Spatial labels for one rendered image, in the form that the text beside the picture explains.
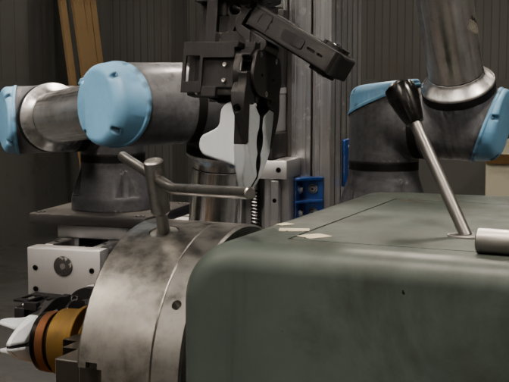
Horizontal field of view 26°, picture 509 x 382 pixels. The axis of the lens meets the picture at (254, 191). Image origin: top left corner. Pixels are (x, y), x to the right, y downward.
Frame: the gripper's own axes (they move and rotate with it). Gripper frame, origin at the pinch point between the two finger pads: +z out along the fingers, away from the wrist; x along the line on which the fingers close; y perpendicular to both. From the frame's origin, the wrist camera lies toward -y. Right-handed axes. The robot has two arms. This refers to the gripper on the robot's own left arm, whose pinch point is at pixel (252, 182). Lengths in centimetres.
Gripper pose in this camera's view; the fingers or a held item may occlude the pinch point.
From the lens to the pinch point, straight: 112.0
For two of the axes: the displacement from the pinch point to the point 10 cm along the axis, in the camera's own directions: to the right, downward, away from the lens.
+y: -9.1, -0.5, 4.0
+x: -4.0, -0.7, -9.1
